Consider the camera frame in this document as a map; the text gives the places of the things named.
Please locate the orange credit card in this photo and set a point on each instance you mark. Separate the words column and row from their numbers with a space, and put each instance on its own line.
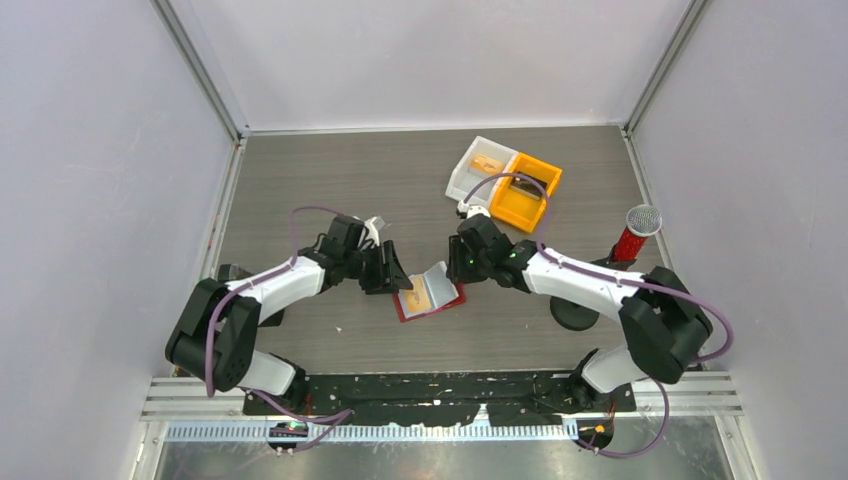
column 416, row 301

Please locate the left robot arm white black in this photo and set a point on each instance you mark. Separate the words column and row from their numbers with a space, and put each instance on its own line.
column 215, row 336

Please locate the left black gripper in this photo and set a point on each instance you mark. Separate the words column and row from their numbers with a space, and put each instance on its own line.
column 388, row 277

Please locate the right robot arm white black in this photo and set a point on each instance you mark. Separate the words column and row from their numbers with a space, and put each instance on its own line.
column 664, row 327

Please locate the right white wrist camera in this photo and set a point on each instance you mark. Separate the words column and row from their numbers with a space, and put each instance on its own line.
column 466, row 211

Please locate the orange card in white bin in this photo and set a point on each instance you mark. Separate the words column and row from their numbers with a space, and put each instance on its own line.
column 486, row 165

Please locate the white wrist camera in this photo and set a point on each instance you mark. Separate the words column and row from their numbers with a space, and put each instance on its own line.
column 466, row 211
column 371, row 234

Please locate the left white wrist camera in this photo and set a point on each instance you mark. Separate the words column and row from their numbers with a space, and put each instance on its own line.
column 371, row 234

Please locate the red microphone on black stand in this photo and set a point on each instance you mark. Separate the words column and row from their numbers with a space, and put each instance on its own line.
column 642, row 222

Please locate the aluminium front rail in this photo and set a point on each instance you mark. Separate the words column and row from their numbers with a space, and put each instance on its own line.
column 189, row 416

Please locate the red card holder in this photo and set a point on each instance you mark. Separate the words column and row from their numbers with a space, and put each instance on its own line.
column 443, row 293

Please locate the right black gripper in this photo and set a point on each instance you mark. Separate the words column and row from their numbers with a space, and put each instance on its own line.
column 456, row 269

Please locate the orange plastic bin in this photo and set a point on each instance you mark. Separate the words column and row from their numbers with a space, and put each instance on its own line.
column 519, row 210

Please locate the black card in orange bin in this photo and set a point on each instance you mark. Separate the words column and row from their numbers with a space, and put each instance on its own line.
column 529, row 186

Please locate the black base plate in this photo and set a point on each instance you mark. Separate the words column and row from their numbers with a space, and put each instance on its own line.
column 510, row 398

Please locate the white plastic bin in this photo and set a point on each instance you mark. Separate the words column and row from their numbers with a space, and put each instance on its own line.
column 463, row 179

